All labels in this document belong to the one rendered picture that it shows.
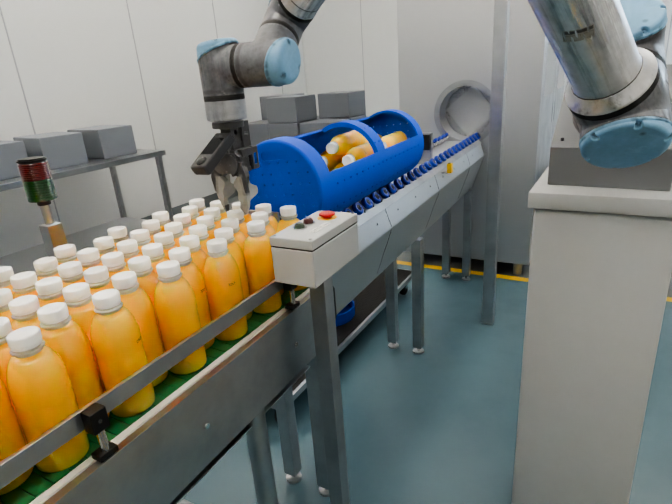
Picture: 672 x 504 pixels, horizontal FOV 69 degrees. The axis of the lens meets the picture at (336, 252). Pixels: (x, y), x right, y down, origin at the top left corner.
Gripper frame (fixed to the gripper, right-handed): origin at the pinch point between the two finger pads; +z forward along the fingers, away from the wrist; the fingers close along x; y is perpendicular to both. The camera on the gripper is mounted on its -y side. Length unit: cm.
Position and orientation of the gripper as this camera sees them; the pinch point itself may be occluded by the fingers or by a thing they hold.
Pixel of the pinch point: (234, 209)
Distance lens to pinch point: 118.0
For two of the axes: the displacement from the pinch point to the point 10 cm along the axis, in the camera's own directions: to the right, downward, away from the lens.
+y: 4.7, -3.4, 8.1
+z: 0.7, 9.3, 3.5
